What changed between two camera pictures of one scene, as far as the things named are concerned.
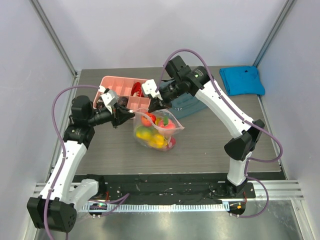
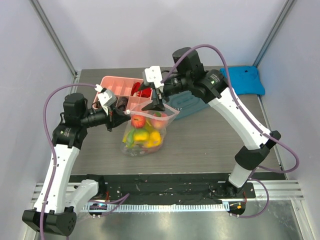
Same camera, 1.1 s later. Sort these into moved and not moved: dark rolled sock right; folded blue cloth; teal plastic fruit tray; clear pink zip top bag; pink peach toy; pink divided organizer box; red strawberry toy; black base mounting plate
Moved: pink peach toy; red strawberry toy; clear pink zip top bag
Not moved: pink divided organizer box; dark rolled sock right; teal plastic fruit tray; folded blue cloth; black base mounting plate
